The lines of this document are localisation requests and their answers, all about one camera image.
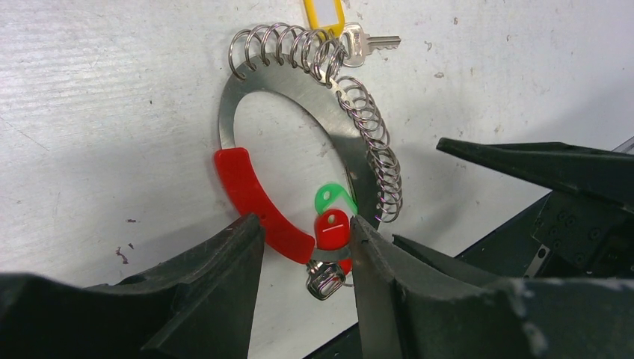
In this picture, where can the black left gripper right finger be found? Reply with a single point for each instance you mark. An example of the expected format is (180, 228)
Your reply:
(407, 309)

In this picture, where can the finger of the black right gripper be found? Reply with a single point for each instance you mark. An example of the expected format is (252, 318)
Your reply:
(606, 176)
(445, 264)

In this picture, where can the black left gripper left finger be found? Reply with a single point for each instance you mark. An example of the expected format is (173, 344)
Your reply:
(198, 304)

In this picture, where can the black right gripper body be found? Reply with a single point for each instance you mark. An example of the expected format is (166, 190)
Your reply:
(583, 237)

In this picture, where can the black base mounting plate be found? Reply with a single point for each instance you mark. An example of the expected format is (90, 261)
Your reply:
(507, 250)

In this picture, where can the green key tag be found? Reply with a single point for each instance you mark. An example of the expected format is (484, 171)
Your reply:
(334, 196)

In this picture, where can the silver key on yellow tag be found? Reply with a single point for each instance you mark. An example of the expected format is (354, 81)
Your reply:
(359, 44)

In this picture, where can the yellow key tag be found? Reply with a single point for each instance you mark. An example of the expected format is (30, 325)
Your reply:
(327, 15)

